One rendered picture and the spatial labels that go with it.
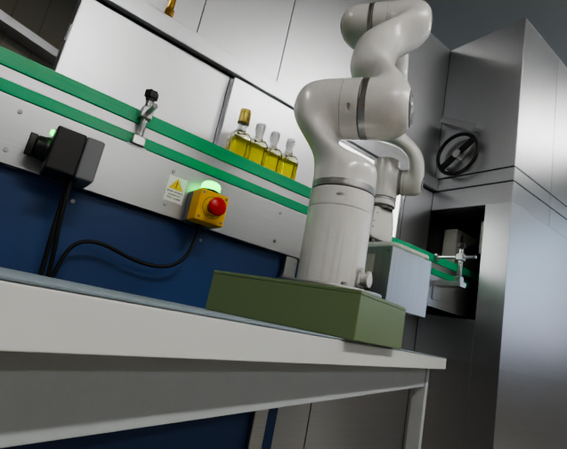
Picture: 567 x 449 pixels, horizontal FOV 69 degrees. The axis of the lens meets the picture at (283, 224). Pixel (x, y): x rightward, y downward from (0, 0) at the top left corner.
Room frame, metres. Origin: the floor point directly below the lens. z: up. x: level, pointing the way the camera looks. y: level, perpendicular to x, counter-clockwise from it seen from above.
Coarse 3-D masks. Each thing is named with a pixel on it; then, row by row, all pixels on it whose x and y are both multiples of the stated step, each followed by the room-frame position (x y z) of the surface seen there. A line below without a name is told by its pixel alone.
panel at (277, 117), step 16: (240, 80) 1.23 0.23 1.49; (240, 96) 1.24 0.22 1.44; (256, 96) 1.27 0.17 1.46; (224, 112) 1.23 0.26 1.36; (256, 112) 1.28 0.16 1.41; (272, 112) 1.31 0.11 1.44; (288, 112) 1.35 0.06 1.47; (224, 128) 1.22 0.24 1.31; (272, 128) 1.32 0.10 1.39; (288, 128) 1.35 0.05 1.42; (224, 144) 1.23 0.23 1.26; (304, 144) 1.40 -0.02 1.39; (352, 144) 1.53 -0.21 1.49; (304, 160) 1.41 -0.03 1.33; (304, 176) 1.42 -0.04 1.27; (400, 208) 1.72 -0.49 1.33
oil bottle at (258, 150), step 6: (252, 138) 1.13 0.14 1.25; (258, 138) 1.13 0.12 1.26; (252, 144) 1.12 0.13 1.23; (258, 144) 1.13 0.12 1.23; (264, 144) 1.14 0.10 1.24; (252, 150) 1.12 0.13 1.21; (258, 150) 1.13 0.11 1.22; (264, 150) 1.14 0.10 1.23; (252, 156) 1.12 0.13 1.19; (258, 156) 1.13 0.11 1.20; (264, 156) 1.14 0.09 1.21; (258, 162) 1.13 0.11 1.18; (264, 162) 1.15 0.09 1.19
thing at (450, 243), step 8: (448, 232) 1.94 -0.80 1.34; (456, 232) 1.90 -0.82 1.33; (448, 240) 1.93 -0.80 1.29; (456, 240) 1.90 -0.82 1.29; (464, 240) 1.94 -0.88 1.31; (472, 240) 1.98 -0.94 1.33; (480, 240) 1.78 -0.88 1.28; (448, 248) 1.93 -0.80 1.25; (456, 248) 1.90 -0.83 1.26; (480, 248) 1.78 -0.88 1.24; (464, 264) 1.95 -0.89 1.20; (472, 264) 1.99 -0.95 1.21
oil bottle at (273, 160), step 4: (268, 148) 1.16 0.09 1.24; (272, 148) 1.16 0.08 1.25; (276, 148) 1.17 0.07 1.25; (268, 152) 1.16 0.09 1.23; (272, 152) 1.16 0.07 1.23; (276, 152) 1.17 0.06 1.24; (280, 152) 1.18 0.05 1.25; (268, 156) 1.16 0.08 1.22; (272, 156) 1.16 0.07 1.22; (276, 156) 1.17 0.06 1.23; (280, 156) 1.18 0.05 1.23; (268, 160) 1.16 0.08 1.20; (272, 160) 1.16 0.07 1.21; (276, 160) 1.17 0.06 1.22; (280, 160) 1.18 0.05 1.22; (268, 164) 1.16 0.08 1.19; (272, 164) 1.17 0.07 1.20; (276, 164) 1.17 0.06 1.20; (280, 164) 1.18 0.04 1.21; (272, 168) 1.17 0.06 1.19; (276, 168) 1.17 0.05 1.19
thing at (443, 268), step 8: (392, 240) 1.46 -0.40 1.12; (400, 240) 1.49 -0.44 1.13; (416, 248) 1.54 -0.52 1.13; (432, 256) 1.60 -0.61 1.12; (432, 264) 1.61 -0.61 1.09; (440, 264) 1.64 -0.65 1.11; (448, 264) 1.67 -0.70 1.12; (456, 264) 1.70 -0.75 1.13; (432, 272) 1.61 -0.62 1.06; (440, 272) 1.64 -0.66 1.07; (448, 272) 1.68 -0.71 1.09; (456, 272) 1.71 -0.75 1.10; (464, 272) 1.74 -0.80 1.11; (472, 272) 1.77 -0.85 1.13; (448, 280) 1.68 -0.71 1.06; (464, 280) 1.75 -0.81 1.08; (472, 280) 1.78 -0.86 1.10; (472, 288) 1.78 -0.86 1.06
